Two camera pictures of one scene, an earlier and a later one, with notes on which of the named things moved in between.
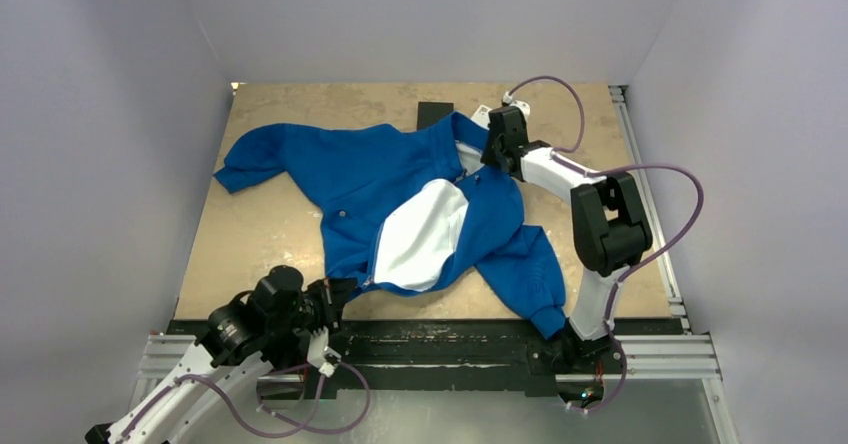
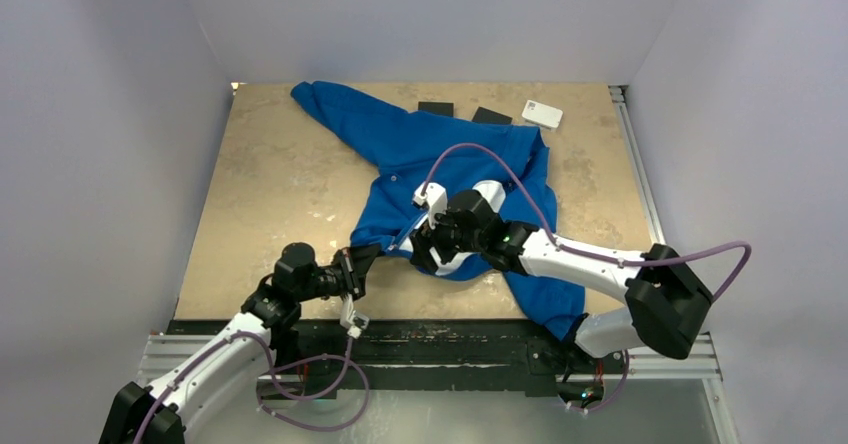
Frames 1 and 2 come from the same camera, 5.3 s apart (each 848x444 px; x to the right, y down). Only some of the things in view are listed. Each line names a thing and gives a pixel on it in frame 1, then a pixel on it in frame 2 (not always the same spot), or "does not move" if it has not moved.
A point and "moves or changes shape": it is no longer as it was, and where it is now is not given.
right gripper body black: x=492 y=151 -> x=449 y=241
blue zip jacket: x=404 y=210 moves or changes shape
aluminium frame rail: x=647 y=359 does not move
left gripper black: x=324 y=289 -> x=354 y=259
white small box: x=481 y=116 -> x=542 y=115
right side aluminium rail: x=661 y=255 does not move
